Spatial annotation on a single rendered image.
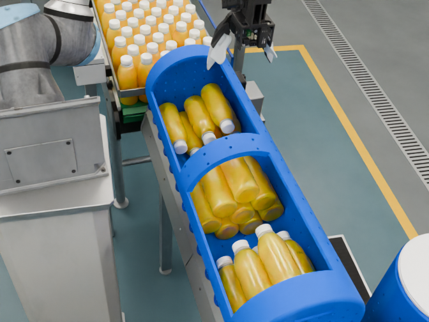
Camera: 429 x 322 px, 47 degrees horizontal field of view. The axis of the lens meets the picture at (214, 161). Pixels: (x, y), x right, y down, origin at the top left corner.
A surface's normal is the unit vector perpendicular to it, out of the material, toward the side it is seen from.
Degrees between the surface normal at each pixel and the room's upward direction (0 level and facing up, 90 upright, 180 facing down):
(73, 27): 68
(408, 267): 0
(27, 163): 90
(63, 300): 90
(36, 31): 58
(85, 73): 90
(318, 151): 0
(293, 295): 14
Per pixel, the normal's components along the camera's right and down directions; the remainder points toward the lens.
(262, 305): -0.56, -0.42
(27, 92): 0.27, -0.29
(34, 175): 0.32, 0.70
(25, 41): 0.56, -0.04
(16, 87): 0.04, -0.25
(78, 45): 0.81, 0.28
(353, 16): 0.07, -0.69
